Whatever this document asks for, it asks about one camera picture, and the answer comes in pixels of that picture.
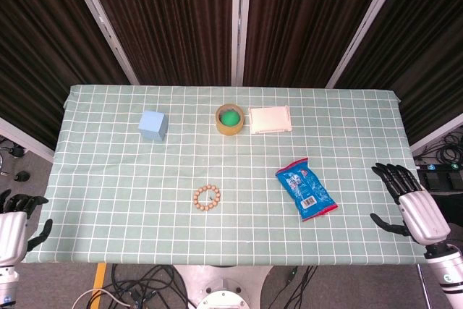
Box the white floor cable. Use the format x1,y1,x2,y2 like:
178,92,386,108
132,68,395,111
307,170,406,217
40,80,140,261
72,288,133,309

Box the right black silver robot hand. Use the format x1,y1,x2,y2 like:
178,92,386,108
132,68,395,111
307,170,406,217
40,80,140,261
370,162,452,247

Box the dark brown curtain panel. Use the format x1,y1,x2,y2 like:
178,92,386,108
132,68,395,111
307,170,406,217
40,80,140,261
336,0,463,143
242,0,394,88
81,0,234,86
0,0,133,147

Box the yellow floor tape strip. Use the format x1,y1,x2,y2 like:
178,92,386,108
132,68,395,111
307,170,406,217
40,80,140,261
93,263,109,299

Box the white partition base rail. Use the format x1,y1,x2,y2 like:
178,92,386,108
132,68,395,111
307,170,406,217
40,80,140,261
0,117,56,162
410,112,463,154

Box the black floor cable bundle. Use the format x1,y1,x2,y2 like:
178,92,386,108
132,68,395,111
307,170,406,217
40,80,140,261
103,264,191,309

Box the white plastic tray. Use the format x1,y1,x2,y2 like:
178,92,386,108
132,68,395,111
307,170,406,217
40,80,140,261
248,105,292,135

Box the black cable with green light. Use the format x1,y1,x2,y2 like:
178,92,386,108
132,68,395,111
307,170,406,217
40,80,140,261
284,265,318,309

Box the wooden bead bracelet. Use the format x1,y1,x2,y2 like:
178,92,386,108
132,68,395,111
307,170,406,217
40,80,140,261
193,185,221,212

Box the black wheeled chair base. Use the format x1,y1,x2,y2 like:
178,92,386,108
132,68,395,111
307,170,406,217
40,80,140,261
0,135,32,183

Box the black foot pedal box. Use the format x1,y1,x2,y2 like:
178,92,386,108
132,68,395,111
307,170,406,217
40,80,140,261
415,163,463,194

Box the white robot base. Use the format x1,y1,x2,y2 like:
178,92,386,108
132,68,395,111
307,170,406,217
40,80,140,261
173,264,274,309

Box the coiled black cables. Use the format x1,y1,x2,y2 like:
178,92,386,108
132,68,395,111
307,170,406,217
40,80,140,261
414,130,463,165

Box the green checked tablecloth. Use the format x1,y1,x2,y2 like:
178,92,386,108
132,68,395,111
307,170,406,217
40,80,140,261
27,84,435,266

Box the light blue cube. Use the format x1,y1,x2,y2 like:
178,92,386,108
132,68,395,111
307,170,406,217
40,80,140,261
137,110,169,143

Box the white partition post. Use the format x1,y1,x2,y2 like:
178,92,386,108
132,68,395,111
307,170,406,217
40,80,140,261
325,0,404,89
231,0,252,88
63,0,140,85

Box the green ball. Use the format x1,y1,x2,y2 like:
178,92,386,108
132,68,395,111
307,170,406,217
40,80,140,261
221,110,241,126

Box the yellow tape roll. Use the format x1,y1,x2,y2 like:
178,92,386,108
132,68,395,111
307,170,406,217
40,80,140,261
215,103,245,136

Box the blue snack bag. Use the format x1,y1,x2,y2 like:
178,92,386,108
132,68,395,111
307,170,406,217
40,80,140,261
275,157,340,223

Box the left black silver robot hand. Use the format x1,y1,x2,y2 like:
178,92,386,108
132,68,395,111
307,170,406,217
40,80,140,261
0,189,54,268

